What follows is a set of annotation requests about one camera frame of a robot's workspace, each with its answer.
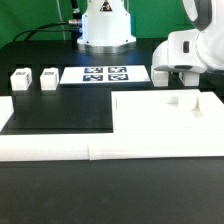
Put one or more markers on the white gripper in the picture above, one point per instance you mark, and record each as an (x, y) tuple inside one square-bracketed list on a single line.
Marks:
[(178, 53)]

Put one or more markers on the white square tabletop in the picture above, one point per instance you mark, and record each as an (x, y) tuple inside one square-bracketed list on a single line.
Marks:
[(164, 110)]

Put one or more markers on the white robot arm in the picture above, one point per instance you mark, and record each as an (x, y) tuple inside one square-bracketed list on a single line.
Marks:
[(106, 24)]

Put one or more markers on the white base AprilTag sheet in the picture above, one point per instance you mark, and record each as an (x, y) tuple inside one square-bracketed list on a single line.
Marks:
[(104, 74)]

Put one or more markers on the white U-shaped obstacle fence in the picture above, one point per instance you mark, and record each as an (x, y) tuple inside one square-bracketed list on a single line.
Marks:
[(172, 143)]

